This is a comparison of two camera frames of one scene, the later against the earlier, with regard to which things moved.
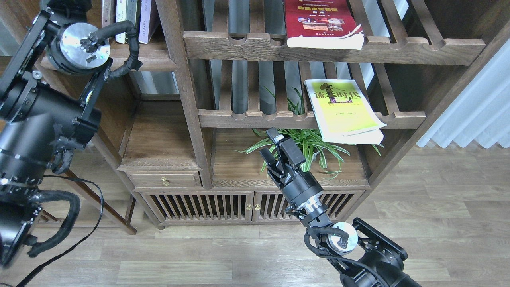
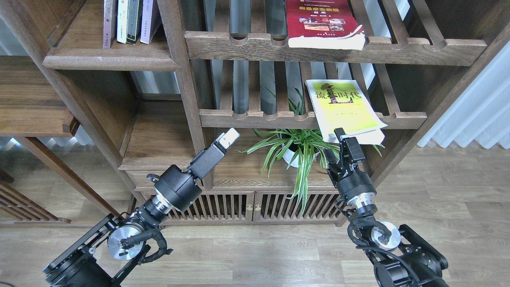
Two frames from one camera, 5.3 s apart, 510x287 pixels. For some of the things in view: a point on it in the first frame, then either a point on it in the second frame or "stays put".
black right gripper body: [303, 192] → [351, 181]
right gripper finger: [268, 157] → [330, 155]
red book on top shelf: [327, 24] stays put
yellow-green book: [343, 112] stays put
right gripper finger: [274, 134] → [338, 132]
